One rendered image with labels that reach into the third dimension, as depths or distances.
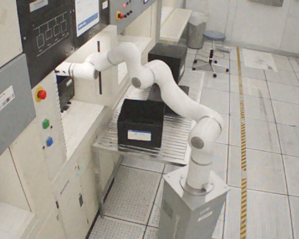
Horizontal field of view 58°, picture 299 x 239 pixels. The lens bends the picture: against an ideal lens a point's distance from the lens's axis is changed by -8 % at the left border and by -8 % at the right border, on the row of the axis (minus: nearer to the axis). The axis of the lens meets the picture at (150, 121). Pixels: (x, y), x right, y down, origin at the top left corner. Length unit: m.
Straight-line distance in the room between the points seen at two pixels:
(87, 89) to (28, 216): 0.98
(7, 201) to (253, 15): 5.25
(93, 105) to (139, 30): 1.47
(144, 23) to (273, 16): 3.23
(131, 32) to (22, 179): 2.40
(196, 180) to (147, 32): 2.08
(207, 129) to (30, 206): 0.87
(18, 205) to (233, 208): 1.76
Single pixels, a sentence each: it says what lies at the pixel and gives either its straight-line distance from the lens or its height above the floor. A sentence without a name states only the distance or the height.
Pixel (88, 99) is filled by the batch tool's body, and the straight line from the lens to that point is 2.05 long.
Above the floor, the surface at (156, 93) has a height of 0.86.
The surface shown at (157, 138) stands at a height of 0.84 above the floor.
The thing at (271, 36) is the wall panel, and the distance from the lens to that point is 6.01.
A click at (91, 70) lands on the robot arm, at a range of 1.68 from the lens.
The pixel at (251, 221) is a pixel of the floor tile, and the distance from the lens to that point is 2.56.
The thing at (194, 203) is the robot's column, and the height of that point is 0.76.
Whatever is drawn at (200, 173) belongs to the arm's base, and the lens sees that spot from 1.52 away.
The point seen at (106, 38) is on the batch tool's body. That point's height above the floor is 1.35.
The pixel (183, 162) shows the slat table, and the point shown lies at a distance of 1.75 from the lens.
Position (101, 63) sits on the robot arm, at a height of 1.31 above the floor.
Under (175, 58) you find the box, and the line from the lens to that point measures 2.43.
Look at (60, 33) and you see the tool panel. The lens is 1.33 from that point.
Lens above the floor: 1.95
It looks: 35 degrees down
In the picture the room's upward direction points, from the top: 3 degrees clockwise
